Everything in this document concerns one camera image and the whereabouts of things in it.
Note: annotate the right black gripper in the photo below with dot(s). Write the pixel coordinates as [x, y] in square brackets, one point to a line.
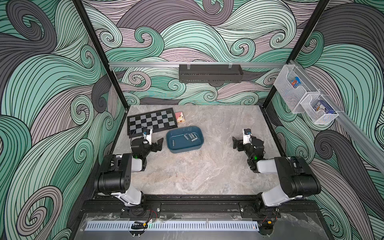
[243, 145]

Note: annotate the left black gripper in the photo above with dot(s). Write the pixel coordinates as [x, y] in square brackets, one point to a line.
[151, 145]

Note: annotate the teal plastic storage box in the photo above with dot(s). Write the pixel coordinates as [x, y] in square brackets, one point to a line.
[180, 144]

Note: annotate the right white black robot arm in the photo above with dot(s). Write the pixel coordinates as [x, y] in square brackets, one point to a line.
[296, 178]

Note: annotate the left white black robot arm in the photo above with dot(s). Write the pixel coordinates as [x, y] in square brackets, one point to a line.
[115, 173]

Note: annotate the black grey chessboard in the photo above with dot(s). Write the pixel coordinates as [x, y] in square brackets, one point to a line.
[158, 121]

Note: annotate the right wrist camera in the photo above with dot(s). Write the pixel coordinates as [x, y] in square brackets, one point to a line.
[247, 136]

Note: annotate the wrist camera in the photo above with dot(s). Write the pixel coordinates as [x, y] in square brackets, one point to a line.
[147, 135]
[247, 136]

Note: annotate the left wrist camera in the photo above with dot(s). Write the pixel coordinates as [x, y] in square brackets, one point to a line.
[147, 135]

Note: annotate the black base frame rail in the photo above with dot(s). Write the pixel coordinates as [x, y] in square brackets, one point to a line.
[161, 205]

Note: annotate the black wall-mounted tray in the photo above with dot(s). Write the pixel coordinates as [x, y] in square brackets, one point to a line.
[213, 74]

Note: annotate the clear wall bin far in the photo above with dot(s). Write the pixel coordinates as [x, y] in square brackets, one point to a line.
[291, 87]

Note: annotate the clear wall bin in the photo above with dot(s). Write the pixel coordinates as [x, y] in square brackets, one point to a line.
[318, 109]
[291, 87]

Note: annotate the clear wall bin near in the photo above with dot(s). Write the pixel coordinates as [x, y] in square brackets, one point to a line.
[318, 109]

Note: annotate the aluminium rail back wall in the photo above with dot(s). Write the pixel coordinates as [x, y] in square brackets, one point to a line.
[177, 64]

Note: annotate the aluminium rail wall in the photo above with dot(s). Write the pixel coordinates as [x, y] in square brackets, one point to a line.
[177, 64]
[372, 151]

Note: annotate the white slotted cable duct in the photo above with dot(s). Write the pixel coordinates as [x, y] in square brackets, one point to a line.
[242, 226]

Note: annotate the aluminium rail right wall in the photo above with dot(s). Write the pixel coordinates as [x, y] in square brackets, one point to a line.
[372, 151]

